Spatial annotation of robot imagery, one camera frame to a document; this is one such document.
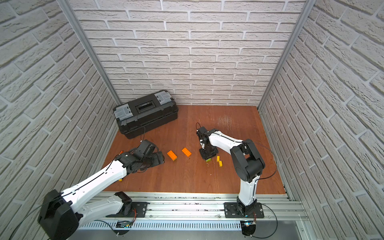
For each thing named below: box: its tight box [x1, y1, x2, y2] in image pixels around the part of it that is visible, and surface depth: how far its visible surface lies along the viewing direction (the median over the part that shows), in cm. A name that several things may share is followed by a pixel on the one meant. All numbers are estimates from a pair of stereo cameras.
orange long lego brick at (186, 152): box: [181, 147, 192, 157], surface depth 97 cm
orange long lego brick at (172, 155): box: [167, 150, 178, 162], surface depth 91 cm
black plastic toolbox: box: [112, 90, 179, 139], surface depth 98 cm
